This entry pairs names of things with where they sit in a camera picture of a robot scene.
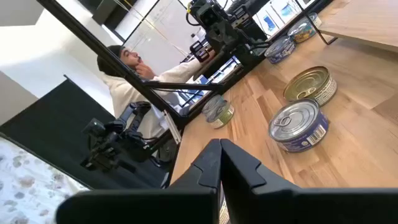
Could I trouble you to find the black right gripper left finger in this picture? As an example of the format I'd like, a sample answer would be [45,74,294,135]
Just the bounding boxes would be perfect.
[55,139,222,224]

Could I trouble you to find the person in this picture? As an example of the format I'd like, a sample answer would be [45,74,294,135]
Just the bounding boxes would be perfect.
[96,45,218,139]

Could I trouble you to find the black partition panel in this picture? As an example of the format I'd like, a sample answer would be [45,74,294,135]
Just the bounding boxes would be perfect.
[0,77,170,191]

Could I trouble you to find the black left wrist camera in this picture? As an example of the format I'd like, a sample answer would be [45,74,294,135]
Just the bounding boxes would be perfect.
[190,0,222,29]

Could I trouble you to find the green label can silver lid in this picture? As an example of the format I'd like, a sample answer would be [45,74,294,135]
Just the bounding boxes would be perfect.
[201,95,235,129]

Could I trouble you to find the white spotted cloth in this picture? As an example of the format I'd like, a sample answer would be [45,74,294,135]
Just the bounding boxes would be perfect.
[0,136,91,224]

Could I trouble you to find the teal yellow label can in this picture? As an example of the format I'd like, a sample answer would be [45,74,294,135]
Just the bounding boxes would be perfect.
[287,12,323,44]

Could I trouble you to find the blue label albacore tuna can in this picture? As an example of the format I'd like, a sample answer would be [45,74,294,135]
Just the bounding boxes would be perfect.
[269,98,330,153]
[264,35,295,65]

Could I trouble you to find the black articulated device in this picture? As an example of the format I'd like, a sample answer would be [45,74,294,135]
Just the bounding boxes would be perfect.
[80,101,170,174]

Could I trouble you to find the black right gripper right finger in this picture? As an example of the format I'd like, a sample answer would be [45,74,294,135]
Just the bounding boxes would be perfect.
[220,139,398,224]

